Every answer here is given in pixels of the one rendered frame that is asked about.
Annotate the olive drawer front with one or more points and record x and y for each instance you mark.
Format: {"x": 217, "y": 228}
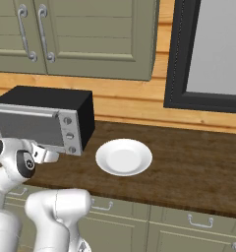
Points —
{"x": 120, "y": 210}
{"x": 175, "y": 220}
{"x": 18, "y": 198}

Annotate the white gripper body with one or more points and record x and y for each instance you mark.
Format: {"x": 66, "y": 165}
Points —
{"x": 51, "y": 156}

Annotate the black toaster oven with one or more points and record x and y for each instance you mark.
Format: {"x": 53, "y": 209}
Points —
{"x": 47, "y": 98}

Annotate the white round plate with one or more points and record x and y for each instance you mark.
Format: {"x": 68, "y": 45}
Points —
{"x": 124, "y": 157}

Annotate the silver toaster oven door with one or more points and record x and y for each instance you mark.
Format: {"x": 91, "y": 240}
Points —
{"x": 28, "y": 128}

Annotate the wide olive wall cupboard door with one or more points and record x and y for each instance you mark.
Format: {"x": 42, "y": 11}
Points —
{"x": 97, "y": 36}

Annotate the olive base cupboard door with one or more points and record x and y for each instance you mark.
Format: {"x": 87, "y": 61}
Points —
{"x": 113, "y": 234}
{"x": 188, "y": 241}

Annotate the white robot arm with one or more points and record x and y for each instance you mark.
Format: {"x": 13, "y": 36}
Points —
{"x": 54, "y": 213}

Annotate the black framed window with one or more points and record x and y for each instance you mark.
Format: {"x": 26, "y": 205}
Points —
{"x": 208, "y": 49}

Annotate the silver toaster oven knob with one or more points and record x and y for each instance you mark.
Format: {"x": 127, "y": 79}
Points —
{"x": 70, "y": 135}
{"x": 68, "y": 120}
{"x": 72, "y": 149}

